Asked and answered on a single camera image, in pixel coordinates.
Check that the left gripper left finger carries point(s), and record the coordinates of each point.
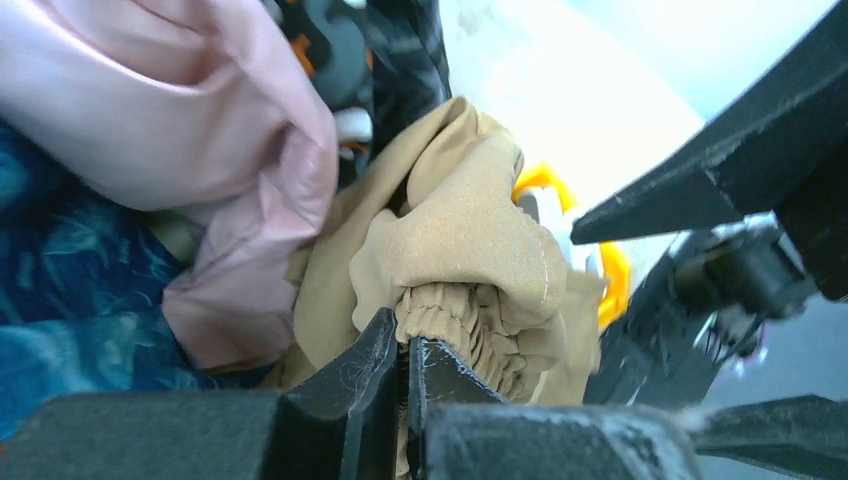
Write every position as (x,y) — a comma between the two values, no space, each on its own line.
(341,423)

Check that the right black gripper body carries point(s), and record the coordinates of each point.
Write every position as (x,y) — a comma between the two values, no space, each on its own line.
(703,309)

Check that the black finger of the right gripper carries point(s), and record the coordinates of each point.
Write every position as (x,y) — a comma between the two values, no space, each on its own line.
(748,158)

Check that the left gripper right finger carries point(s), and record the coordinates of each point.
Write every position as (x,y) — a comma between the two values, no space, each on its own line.
(459,428)

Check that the tan brown shorts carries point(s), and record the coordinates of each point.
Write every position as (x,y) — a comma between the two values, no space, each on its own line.
(431,231)

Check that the blue patterned shorts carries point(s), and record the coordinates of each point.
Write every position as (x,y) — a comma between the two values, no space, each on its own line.
(82,280)

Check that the pink shorts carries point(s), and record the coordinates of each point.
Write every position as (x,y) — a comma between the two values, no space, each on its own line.
(196,107)

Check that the dark grey patterned shorts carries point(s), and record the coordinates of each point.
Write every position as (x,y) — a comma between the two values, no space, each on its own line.
(410,65)

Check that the orange black patterned shorts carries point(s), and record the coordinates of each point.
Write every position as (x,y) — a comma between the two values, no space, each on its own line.
(329,39)

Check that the yellow bin with items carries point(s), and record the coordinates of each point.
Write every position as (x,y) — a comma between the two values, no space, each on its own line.
(548,199)

